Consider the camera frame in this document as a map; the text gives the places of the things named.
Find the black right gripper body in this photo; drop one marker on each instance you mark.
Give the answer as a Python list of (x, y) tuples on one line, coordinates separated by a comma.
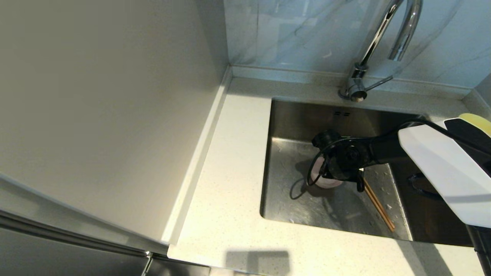
[(360, 182)]

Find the pale pink bowl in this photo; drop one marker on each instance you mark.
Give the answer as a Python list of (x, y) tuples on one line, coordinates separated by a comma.
[(330, 183)]

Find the yellow plastic bowl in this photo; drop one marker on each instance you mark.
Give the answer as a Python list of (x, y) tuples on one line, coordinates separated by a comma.
[(477, 120)]

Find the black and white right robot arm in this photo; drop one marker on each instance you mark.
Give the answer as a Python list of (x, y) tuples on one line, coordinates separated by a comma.
[(441, 165)]

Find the stainless steel sink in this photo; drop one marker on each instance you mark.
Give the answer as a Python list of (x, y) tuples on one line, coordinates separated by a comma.
[(299, 122)]

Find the chrome gooseneck faucet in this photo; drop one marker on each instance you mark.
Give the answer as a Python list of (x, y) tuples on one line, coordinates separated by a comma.
[(378, 34)]

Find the beige tall cabinet side panel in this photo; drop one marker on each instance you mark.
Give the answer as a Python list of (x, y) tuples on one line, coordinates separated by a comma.
[(96, 115)]

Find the chrome cabinet trim strip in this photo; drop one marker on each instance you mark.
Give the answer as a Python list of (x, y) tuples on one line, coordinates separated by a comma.
[(76, 237)]

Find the grey tall cabinet door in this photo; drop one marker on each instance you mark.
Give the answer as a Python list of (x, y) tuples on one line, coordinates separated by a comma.
[(57, 257)]

